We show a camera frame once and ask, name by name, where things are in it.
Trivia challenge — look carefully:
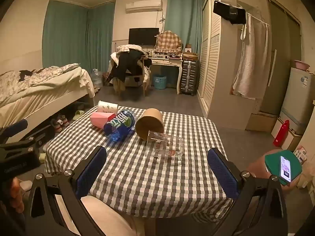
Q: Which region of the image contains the large water jug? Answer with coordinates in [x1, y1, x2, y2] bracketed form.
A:
[92, 68, 103, 89]

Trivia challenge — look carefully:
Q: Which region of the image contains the red bottle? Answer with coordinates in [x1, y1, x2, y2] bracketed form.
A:
[273, 120, 290, 148]

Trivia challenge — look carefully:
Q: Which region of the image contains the grey checked tablecloth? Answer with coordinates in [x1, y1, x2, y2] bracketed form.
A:
[44, 104, 235, 220]

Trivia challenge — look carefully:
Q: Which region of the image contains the pink cup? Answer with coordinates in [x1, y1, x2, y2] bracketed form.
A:
[90, 112, 116, 130]

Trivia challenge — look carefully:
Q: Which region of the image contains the dark suitcase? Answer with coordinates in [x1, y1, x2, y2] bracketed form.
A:
[180, 59, 199, 96]

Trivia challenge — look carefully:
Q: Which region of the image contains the green notebook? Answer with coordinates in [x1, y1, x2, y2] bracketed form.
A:
[265, 150, 302, 186]

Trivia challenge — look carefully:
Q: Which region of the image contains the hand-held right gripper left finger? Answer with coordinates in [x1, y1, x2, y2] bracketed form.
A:
[25, 146, 108, 236]

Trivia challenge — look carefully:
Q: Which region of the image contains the black television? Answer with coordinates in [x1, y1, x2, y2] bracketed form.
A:
[129, 28, 160, 46]

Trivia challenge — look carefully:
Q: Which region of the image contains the small white fridge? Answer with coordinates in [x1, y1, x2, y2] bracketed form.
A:
[279, 66, 315, 136]

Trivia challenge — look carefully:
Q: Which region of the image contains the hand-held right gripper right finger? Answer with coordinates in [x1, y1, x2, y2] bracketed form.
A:
[207, 148, 289, 236]

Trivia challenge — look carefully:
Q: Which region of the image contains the grey door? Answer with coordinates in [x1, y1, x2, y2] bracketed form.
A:
[260, 0, 302, 118]

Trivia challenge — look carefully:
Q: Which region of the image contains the person's left hand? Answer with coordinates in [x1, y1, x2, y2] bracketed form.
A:
[9, 177, 25, 213]

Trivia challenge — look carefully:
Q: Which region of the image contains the person's leg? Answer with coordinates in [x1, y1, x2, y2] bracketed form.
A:
[81, 195, 139, 236]

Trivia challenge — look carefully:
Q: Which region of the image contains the smartphone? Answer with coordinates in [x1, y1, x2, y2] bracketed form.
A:
[279, 156, 293, 182]

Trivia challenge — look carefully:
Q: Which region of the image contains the floral blanket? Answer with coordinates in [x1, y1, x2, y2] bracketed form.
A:
[0, 63, 81, 102]

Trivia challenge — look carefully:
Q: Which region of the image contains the bed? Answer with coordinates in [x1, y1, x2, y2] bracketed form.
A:
[0, 63, 97, 142]

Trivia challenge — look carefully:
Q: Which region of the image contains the white louvred wardrobe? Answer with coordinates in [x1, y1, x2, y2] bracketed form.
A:
[197, 0, 260, 120]

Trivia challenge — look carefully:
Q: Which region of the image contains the blue plastic cup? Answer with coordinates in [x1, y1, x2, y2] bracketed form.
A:
[103, 109, 136, 142]

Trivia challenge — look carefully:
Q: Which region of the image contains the pair of sneakers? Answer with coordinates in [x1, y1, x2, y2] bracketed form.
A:
[50, 114, 70, 133]

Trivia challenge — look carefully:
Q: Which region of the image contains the white patterned cup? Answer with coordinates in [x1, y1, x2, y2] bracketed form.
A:
[97, 100, 119, 114]

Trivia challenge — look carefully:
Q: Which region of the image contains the teal curtain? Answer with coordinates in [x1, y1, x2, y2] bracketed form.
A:
[163, 0, 205, 54]
[42, 0, 116, 70]

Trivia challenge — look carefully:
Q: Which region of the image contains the brown paper cup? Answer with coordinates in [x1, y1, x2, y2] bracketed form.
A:
[135, 108, 164, 141]

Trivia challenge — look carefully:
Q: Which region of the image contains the chair with clothes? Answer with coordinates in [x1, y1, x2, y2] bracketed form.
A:
[106, 44, 152, 97]

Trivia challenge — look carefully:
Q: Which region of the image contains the plaid cloth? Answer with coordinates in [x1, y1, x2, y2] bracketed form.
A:
[155, 30, 183, 53]

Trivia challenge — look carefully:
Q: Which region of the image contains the pink basin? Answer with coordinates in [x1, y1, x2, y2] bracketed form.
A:
[294, 59, 310, 71]

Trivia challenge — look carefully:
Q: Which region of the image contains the reddish round stool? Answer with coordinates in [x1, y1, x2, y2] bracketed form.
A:
[247, 149, 306, 192]

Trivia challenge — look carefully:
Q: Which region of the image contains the white air conditioner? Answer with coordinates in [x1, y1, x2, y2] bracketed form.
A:
[125, 0, 163, 14]

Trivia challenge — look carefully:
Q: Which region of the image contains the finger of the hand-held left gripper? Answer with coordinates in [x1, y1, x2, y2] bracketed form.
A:
[0, 125, 56, 154]
[0, 119, 28, 141]

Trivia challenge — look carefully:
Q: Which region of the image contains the cardboard box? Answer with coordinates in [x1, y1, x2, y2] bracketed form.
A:
[246, 112, 279, 132]

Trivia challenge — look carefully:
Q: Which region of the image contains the black hanging bag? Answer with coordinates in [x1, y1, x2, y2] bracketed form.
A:
[213, 0, 247, 25]

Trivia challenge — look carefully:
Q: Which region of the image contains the white hanging towel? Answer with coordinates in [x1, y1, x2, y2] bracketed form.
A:
[232, 12, 270, 100]

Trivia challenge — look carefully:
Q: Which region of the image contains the clear glass cup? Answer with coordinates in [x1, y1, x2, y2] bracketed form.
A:
[145, 131, 185, 161]

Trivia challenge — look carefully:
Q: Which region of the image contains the white desk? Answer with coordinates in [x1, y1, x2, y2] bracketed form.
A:
[147, 53, 184, 94]

